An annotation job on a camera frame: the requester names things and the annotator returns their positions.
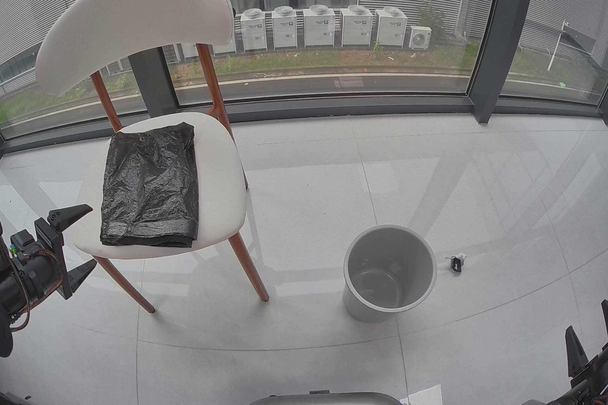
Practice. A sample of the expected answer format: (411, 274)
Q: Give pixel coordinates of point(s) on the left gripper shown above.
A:
(47, 270)

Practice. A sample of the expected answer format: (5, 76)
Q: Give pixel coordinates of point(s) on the grey trash bin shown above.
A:
(365, 303)

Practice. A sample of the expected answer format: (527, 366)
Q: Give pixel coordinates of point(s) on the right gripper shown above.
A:
(596, 370)

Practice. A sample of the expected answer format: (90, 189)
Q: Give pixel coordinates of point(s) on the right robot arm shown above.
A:
(586, 400)

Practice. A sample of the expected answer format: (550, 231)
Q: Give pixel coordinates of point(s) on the crumpled white paper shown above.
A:
(457, 263)

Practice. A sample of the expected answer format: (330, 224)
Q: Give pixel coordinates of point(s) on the black plastic bag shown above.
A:
(149, 189)

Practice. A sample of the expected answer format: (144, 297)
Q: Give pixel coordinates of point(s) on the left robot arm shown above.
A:
(9, 294)

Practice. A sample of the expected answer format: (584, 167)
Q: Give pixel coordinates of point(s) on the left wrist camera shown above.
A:
(23, 242)

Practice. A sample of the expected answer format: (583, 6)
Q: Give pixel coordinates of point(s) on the white wooden chair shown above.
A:
(133, 18)

